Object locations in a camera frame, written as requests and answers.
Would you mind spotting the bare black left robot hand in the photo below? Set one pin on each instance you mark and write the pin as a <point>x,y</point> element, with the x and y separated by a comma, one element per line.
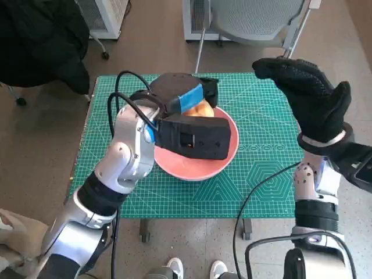
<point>180,87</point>

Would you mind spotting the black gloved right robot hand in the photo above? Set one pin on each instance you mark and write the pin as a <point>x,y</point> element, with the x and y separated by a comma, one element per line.
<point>314,101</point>

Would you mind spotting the round toy bread bun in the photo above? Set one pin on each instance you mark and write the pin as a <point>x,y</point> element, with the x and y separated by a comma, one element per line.
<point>200,110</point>

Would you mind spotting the pink bowl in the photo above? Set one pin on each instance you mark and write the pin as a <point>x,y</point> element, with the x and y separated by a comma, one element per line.
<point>191,171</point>

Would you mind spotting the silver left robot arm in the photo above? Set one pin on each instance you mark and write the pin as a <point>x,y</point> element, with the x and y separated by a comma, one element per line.
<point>128,157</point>

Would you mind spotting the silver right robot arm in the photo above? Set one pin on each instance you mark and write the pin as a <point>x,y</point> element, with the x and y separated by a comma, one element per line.
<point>315,212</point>

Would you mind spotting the white air purifier unit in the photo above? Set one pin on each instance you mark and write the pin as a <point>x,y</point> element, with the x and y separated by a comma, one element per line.
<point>197,20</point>

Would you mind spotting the grey mesh chair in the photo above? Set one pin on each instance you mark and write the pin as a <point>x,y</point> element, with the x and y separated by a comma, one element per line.
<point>250,20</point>

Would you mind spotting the white cabinet with grille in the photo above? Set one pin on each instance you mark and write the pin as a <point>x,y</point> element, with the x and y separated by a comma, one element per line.
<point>114,11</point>

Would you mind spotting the green cutting mat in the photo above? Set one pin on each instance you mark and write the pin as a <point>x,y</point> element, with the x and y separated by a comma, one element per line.
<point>203,203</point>

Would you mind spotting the black table leg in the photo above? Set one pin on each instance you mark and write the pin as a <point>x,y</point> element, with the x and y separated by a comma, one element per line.
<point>144,230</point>
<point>247,229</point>

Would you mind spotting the white shoe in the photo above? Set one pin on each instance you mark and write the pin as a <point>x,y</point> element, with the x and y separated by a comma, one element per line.
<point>175,268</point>
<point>218,270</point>

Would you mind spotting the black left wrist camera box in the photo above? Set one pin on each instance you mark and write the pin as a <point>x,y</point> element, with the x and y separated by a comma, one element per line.
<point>203,136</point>

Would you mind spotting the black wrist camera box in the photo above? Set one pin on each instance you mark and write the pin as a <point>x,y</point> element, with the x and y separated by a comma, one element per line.
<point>203,136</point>
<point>357,168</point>

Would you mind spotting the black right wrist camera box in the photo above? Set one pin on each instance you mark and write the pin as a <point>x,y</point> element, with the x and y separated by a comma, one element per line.
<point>357,168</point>

